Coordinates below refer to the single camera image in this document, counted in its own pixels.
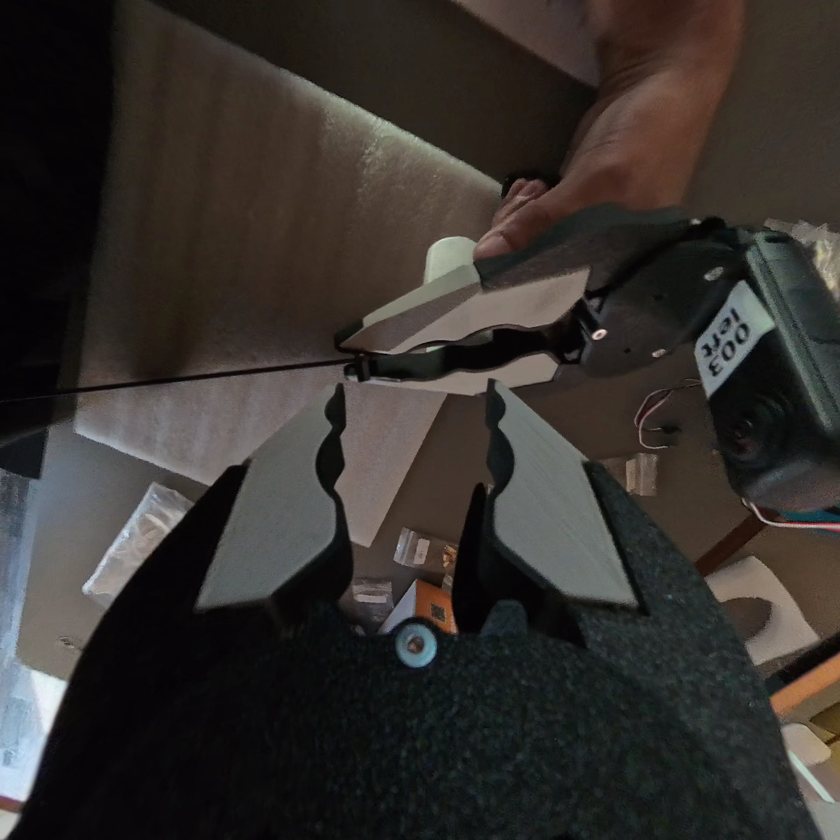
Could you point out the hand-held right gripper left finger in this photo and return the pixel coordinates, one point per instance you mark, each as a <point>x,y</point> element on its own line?
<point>275,525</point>

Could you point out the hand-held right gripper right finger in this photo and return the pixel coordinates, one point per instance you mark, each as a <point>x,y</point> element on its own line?
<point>564,518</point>

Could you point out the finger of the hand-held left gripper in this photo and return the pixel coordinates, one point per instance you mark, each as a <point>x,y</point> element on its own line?
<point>499,371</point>
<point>459,308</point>

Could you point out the small black spacer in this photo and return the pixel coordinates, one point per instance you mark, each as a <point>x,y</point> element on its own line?
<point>354,369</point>

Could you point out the black metal plate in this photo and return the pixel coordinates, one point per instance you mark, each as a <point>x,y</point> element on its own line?
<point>19,446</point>

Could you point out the person's left forearm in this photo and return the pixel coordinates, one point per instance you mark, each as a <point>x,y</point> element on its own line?
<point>669,19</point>

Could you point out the dark grey desk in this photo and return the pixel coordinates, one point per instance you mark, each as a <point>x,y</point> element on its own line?
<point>367,52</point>

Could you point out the person's left hand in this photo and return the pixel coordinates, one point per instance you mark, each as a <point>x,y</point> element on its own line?
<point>643,131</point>

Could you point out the clear plastic bag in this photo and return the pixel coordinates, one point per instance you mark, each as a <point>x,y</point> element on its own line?
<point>138,538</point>

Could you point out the scattered small hardware bags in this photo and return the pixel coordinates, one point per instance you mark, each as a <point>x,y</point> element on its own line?
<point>413,544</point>

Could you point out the orange cardboard box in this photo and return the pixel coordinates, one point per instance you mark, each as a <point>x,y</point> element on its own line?
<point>420,607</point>

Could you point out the white foam sheet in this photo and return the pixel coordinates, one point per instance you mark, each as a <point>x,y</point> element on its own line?
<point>262,229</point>

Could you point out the white foam packing insert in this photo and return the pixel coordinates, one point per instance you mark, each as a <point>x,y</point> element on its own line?
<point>781,590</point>

